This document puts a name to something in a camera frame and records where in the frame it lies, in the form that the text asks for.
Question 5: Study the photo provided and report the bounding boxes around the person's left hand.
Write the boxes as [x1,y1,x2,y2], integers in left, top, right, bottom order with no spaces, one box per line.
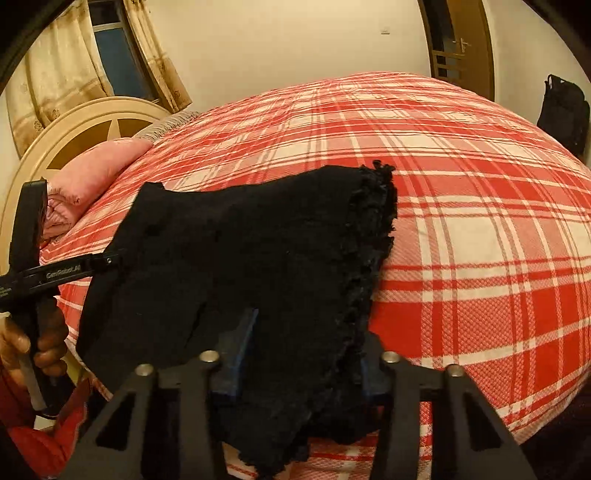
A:
[0,305,70,385]

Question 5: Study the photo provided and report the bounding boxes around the cream wooden headboard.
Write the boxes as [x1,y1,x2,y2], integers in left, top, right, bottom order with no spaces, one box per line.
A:
[0,97,171,273]

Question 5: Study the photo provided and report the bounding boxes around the window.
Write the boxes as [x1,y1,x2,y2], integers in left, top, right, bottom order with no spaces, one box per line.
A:
[88,0,162,100]

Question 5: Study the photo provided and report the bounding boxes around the beige fringed cloth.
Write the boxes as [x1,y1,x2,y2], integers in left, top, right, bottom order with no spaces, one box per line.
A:
[134,110,201,141]

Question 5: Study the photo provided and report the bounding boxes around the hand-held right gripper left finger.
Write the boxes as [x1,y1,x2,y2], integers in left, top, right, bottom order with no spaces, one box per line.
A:
[55,307,260,480]

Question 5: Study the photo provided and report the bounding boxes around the pink folded quilt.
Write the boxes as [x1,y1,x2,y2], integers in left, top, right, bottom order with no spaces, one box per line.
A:
[39,137,154,245]

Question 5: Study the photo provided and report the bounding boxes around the black pants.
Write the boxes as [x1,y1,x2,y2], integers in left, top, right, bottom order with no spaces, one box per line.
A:
[75,159,399,478]

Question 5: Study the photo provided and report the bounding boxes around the brown wooden door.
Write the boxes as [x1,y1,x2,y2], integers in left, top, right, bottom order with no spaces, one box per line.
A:
[418,0,495,100]

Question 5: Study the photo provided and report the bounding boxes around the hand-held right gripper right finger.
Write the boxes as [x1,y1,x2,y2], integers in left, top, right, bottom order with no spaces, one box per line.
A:
[360,332,539,480]

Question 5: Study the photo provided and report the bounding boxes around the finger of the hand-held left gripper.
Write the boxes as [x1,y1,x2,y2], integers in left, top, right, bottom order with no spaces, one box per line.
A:
[85,248,127,278]

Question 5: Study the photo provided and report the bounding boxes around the black bag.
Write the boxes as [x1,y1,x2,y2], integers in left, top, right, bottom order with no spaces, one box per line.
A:
[536,74,591,158]

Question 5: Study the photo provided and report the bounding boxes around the person's red clothing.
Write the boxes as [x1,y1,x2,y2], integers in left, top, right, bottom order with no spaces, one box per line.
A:
[0,364,112,480]

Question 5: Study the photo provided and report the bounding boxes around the beige patterned curtain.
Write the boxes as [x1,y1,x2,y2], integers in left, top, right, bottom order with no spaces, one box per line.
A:
[122,0,192,114]
[4,0,114,158]

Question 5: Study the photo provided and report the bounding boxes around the red plaid bed sheet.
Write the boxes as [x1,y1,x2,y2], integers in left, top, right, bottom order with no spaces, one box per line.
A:
[39,71,591,480]

